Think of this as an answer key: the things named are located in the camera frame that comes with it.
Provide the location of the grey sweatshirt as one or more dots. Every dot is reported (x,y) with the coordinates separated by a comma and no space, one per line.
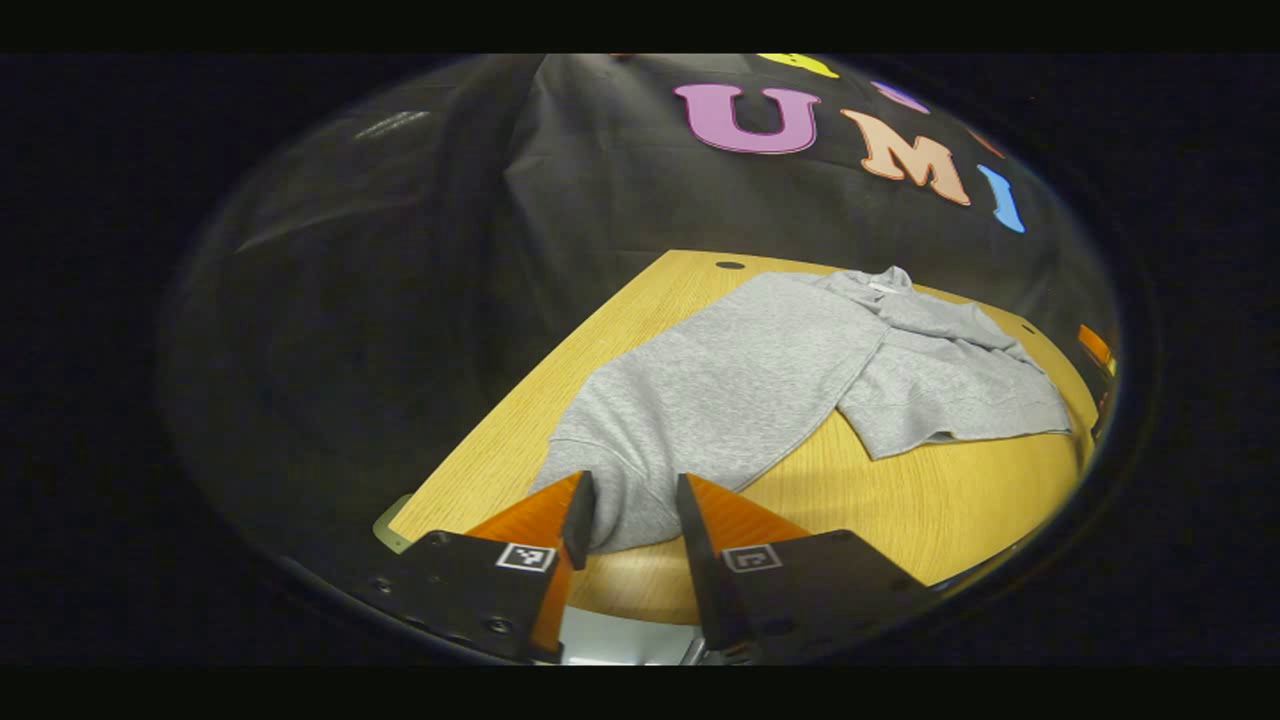
(740,380)

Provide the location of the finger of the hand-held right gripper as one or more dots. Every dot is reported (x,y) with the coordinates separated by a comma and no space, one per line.
(1094,345)

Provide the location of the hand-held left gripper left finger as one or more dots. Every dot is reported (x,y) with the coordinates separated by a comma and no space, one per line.
(480,590)

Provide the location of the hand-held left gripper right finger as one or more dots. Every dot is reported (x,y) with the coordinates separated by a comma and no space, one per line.
(810,590)

